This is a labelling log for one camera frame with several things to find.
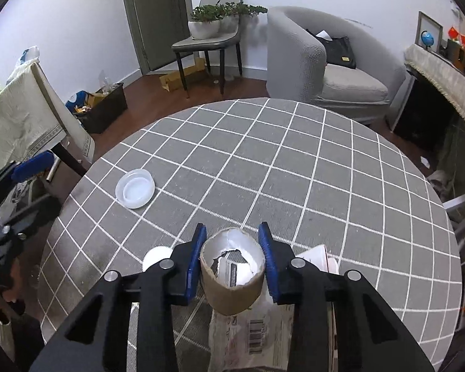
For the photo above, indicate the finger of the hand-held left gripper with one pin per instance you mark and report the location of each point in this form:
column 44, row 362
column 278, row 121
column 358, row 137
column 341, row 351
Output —
column 33, row 166
column 35, row 213

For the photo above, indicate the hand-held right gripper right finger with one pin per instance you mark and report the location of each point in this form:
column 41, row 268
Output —
column 267, row 263

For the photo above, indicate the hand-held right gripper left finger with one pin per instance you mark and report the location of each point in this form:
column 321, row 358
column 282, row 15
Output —
column 195, row 263

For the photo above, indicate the brown tape roll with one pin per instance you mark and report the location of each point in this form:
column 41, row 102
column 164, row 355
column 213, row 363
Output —
column 232, row 298

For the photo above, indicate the person's left hand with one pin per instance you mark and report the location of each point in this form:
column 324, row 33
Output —
column 6, row 302

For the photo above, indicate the dark wooden table leg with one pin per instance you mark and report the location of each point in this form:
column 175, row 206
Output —
column 71, row 161

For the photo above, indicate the small white cap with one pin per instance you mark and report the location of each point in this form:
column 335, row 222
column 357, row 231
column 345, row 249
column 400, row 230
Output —
column 155, row 257

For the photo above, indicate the plain white carton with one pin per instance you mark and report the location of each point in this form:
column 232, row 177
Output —
column 317, row 257

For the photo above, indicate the beige patterned table cloth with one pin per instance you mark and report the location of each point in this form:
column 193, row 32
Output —
column 19, row 116

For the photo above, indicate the black storage crate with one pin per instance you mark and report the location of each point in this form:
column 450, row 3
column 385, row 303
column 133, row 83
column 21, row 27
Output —
column 104, row 112

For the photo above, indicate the grey checked tablecloth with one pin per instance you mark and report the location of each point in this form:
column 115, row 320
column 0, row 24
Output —
column 275, row 162

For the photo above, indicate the white plastic bag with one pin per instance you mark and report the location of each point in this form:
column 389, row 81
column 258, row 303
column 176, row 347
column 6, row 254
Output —
column 27, row 60

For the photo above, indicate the flat cardboard box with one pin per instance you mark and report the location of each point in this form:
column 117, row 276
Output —
column 178, row 77

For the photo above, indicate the grey door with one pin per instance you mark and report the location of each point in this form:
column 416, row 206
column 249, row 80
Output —
column 162, row 19

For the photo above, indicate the grey armchair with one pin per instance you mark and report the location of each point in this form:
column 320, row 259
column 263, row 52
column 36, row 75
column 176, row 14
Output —
column 306, row 66

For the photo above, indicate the grey dining chair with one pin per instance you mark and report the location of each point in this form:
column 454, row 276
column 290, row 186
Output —
column 205, row 42

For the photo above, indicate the potted plant in white pot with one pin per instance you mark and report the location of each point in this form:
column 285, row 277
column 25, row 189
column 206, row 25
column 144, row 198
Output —
column 240, row 9
column 203, row 27

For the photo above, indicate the black handbag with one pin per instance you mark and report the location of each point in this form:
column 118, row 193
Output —
column 339, row 52

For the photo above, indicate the white paper sheet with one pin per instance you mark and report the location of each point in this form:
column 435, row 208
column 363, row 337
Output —
column 323, row 35

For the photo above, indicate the beige fringed desk cloth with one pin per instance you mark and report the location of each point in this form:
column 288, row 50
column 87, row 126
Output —
column 445, row 81

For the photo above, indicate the small blue globe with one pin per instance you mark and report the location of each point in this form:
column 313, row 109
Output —
column 427, row 38

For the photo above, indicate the brown wooden box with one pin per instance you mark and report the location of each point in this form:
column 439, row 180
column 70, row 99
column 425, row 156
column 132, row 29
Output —
column 457, row 54

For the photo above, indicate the small red flags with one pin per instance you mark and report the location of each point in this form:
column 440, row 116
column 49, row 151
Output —
column 459, row 35

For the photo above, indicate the picture frame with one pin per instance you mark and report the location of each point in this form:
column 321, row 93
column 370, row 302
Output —
column 430, row 23

